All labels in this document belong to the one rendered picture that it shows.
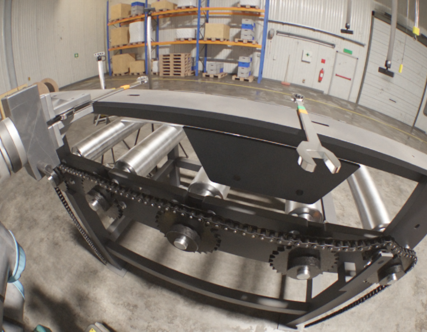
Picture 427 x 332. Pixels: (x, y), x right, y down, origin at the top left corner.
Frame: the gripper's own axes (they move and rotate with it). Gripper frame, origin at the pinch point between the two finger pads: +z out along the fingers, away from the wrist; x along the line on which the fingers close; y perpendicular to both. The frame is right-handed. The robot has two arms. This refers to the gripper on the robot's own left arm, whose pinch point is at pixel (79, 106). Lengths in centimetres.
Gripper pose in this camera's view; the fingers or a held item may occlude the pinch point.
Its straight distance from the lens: 37.0
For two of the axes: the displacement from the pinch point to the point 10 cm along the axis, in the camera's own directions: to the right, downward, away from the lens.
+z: 3.1, -5.4, 7.9
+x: 0.5, -8.2, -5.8
